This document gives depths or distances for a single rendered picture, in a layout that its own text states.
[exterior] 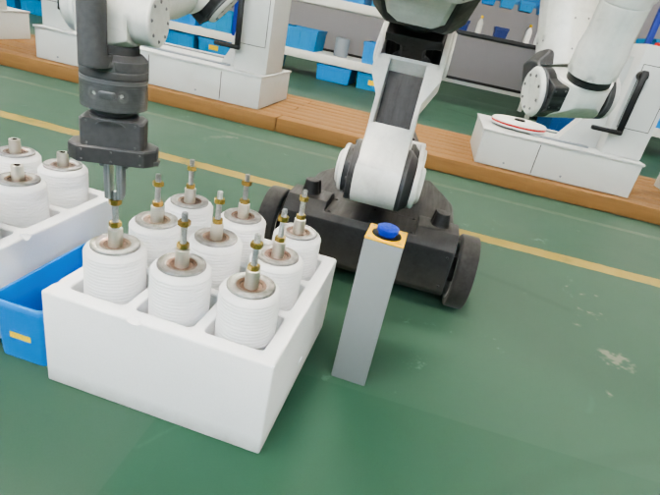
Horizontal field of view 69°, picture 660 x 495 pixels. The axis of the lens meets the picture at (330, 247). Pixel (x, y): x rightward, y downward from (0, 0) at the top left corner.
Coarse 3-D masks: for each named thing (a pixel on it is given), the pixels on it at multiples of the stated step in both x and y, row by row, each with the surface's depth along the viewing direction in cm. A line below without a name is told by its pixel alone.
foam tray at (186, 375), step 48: (48, 288) 76; (48, 336) 79; (96, 336) 76; (144, 336) 73; (192, 336) 72; (288, 336) 76; (96, 384) 80; (144, 384) 77; (192, 384) 75; (240, 384) 72; (288, 384) 86; (240, 432) 76
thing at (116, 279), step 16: (96, 256) 74; (112, 256) 74; (128, 256) 75; (144, 256) 79; (96, 272) 75; (112, 272) 75; (128, 272) 76; (144, 272) 80; (96, 288) 76; (112, 288) 76; (128, 288) 77; (144, 288) 82
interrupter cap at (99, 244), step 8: (96, 240) 77; (104, 240) 78; (128, 240) 79; (136, 240) 80; (96, 248) 75; (104, 248) 75; (112, 248) 76; (120, 248) 77; (128, 248) 77; (136, 248) 77
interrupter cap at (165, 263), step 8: (160, 256) 76; (168, 256) 77; (192, 256) 78; (200, 256) 79; (160, 264) 74; (168, 264) 75; (192, 264) 77; (200, 264) 77; (168, 272) 73; (176, 272) 73; (184, 272) 74; (192, 272) 74; (200, 272) 75
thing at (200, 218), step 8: (168, 200) 97; (208, 200) 101; (168, 208) 96; (176, 208) 95; (184, 208) 95; (200, 208) 97; (208, 208) 98; (192, 216) 96; (200, 216) 97; (208, 216) 98; (192, 224) 96; (200, 224) 97; (208, 224) 99; (192, 232) 97
